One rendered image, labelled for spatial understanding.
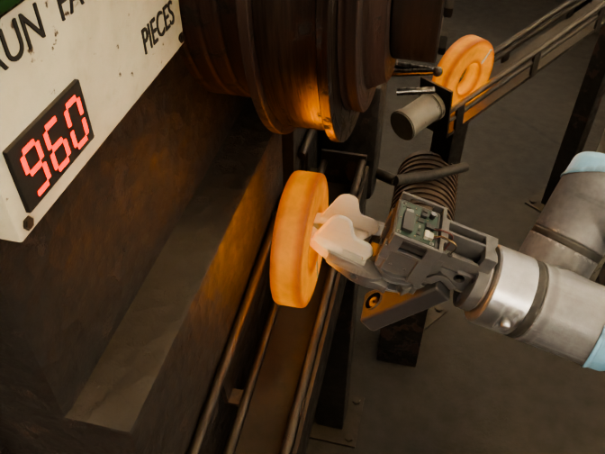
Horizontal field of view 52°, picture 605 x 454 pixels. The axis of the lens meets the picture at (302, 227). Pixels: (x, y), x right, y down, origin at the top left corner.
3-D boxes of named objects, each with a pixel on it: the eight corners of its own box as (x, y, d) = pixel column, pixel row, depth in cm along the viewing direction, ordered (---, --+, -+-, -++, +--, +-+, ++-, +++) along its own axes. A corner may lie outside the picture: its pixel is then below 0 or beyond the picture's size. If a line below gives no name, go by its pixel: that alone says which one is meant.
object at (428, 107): (389, 131, 119) (390, 106, 115) (420, 111, 123) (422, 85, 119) (412, 146, 116) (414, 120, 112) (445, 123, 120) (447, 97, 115)
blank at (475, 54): (442, 122, 129) (455, 129, 127) (419, 86, 116) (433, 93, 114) (488, 60, 128) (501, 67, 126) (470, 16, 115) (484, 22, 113)
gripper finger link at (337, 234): (304, 188, 66) (386, 220, 66) (290, 226, 70) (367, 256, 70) (297, 207, 63) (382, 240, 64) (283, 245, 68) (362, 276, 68)
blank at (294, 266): (261, 249, 60) (295, 254, 60) (298, 140, 70) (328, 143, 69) (275, 330, 72) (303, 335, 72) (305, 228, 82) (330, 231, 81)
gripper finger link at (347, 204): (311, 171, 68) (391, 202, 68) (297, 208, 72) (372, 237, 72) (304, 188, 66) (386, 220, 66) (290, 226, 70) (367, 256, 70)
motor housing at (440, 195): (367, 368, 155) (388, 206, 119) (381, 302, 171) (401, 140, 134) (420, 379, 153) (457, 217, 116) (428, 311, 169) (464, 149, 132)
